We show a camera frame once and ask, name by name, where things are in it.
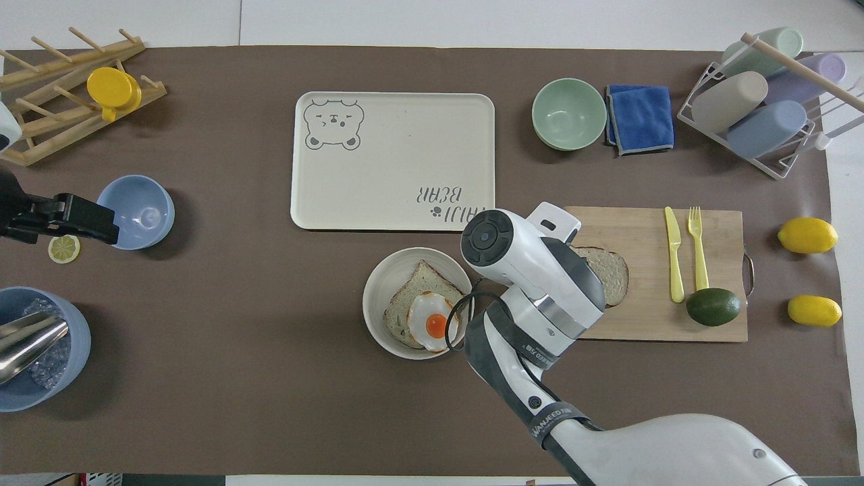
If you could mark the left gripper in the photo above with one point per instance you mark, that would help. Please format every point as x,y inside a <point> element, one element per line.
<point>12,202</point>

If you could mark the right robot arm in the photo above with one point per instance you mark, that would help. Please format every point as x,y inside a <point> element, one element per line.
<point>533,277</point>

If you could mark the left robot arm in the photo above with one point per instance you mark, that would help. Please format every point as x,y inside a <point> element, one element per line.
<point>4,128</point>

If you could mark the white round bowl plate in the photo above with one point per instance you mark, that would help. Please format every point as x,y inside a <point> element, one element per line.
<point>378,297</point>

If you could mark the lemon slice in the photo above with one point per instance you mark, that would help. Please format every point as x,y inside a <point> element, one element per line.
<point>64,250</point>

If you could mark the wooden dish rack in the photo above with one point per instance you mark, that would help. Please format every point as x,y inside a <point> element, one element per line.
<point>50,128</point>

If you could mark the light blue bowl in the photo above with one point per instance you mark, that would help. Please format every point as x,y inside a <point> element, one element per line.
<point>145,212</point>

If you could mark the metal scoop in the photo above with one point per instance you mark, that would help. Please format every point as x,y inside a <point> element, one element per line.
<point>27,341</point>

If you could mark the yellow mug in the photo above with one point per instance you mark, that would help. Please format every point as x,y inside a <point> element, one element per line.
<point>110,86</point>

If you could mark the blue ice bucket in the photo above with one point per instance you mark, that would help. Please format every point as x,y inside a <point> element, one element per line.
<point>74,351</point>

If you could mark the clear ice cubes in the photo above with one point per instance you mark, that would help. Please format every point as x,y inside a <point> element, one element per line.
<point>54,361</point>

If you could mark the cream tray with bear print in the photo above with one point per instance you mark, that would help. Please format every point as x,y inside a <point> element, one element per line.
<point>405,169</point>

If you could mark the bread slice with hole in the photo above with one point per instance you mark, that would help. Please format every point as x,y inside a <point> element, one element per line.
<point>412,287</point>

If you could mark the fried egg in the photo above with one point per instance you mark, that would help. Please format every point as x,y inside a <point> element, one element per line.
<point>435,325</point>

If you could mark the green bowl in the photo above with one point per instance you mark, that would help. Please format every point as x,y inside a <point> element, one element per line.
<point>568,115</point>

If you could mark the plain bread slice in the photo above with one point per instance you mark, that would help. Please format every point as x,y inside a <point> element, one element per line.
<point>613,273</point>

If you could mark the blue cloth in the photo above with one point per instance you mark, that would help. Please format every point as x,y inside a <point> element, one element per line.
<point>641,118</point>

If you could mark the wooden cutting board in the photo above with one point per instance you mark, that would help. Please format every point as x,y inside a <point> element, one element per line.
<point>648,317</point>

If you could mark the yellow plastic knife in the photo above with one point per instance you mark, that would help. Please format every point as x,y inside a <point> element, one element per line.
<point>675,263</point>

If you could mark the yellow plastic fork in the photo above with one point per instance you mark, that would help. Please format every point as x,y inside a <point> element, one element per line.
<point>699,260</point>

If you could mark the green avocado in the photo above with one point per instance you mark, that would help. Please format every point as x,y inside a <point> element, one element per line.
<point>713,307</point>

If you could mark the beige cup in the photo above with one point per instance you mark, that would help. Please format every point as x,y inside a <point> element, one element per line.
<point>729,101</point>

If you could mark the blue cup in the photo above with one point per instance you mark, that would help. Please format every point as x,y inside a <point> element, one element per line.
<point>766,129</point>

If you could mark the green cup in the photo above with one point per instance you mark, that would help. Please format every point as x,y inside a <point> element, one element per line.
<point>766,47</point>

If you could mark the yellow lemon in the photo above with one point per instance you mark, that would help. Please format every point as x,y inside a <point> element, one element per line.
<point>814,311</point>
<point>807,235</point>

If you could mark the wooden stick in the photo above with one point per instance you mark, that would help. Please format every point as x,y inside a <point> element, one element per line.
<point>803,69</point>

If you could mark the purple cup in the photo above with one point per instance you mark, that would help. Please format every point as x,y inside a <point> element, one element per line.
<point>817,74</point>

